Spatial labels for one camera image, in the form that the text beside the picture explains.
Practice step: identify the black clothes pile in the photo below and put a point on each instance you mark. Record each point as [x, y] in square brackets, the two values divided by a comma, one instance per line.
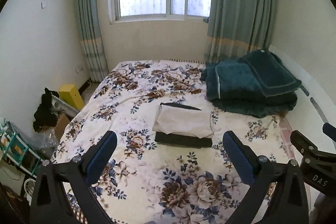
[44, 113]

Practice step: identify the yellow box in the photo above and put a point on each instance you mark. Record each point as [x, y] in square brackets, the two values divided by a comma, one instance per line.
[71, 95]

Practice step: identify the white plastic object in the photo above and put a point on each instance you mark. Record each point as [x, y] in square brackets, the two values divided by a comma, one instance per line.
[28, 187]

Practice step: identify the cardboard box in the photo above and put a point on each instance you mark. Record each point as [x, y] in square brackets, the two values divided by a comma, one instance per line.
[61, 125]

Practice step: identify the white long-sleeve shirt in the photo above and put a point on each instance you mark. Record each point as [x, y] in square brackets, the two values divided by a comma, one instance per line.
[181, 121]

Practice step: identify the clear plastic bag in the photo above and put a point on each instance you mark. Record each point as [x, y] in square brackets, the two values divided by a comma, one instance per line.
[46, 142]

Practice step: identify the teal folded blanket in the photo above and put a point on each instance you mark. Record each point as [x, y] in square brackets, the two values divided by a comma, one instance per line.
[228, 90]

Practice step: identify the white wall outlet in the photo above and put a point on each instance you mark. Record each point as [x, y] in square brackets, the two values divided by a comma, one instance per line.
[79, 68]

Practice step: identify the grey metal frame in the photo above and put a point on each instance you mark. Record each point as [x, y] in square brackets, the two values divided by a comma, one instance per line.
[65, 106]

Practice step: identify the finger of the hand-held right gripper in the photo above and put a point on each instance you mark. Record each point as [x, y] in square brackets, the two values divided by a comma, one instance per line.
[330, 130]
[302, 144]

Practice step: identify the white wall switch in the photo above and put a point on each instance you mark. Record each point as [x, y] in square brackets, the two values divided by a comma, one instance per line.
[44, 5]

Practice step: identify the teal storage rack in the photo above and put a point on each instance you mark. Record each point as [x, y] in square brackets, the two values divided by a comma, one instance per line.
[18, 148]

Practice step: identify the teal striped curtain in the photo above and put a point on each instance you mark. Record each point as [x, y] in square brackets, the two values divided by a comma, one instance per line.
[241, 3]
[90, 29]

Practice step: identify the dark red cloth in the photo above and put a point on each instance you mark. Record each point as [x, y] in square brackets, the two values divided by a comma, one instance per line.
[13, 205]

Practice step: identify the pink checked sheet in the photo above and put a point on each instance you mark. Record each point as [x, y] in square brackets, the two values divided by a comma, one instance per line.
[286, 129]

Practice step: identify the white headboard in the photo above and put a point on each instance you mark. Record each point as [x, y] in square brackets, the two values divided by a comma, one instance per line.
[315, 92]

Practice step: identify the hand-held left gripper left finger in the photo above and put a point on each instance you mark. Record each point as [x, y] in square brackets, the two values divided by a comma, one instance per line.
[101, 158]

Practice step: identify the floral bedspread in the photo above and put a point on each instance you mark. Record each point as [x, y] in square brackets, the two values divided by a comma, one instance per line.
[157, 161]

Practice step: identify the black folded garment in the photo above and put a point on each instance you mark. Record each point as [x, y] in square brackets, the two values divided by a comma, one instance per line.
[183, 140]

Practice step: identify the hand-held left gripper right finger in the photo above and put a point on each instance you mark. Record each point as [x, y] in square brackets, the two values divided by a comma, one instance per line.
[237, 158]

